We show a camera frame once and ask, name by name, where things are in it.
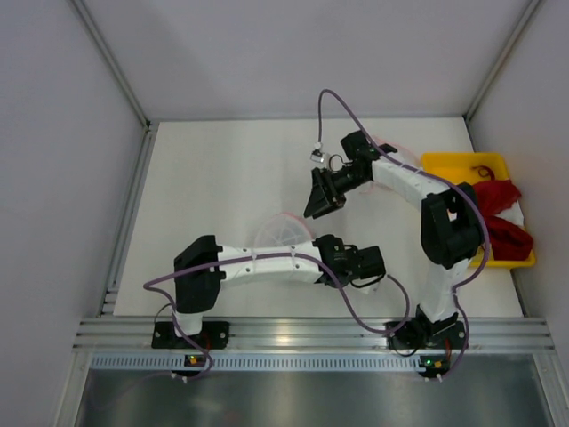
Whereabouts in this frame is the white pink-trimmed laundry bag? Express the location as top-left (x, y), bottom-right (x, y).
top-left (359, 135), bottom-right (421, 195)
top-left (253, 213), bottom-right (315, 247)

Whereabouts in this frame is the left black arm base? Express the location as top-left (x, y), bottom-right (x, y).
top-left (150, 318), bottom-right (231, 350)

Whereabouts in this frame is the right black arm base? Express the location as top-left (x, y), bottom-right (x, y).
top-left (388, 309), bottom-right (466, 351)

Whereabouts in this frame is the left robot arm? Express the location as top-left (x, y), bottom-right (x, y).
top-left (173, 234), bottom-right (386, 336)

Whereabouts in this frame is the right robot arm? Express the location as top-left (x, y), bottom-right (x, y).
top-left (303, 131), bottom-right (489, 325)

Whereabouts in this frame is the yellow plastic bin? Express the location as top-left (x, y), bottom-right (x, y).
top-left (421, 152), bottom-right (536, 270)

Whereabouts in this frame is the red garment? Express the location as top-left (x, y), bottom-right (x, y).
top-left (472, 165), bottom-right (533, 262)

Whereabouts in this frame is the white garment in bin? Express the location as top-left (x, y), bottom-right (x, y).
top-left (498, 202), bottom-right (525, 228)

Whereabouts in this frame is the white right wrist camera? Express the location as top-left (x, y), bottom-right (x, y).
top-left (310, 141), bottom-right (326, 164)

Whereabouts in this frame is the aluminium front rail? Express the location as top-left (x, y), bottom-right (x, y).
top-left (72, 317), bottom-right (555, 354)

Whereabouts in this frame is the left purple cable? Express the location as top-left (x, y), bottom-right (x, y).
top-left (143, 253), bottom-right (411, 383)

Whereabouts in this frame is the perforated cable duct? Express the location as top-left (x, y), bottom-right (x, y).
top-left (91, 353), bottom-right (426, 373)

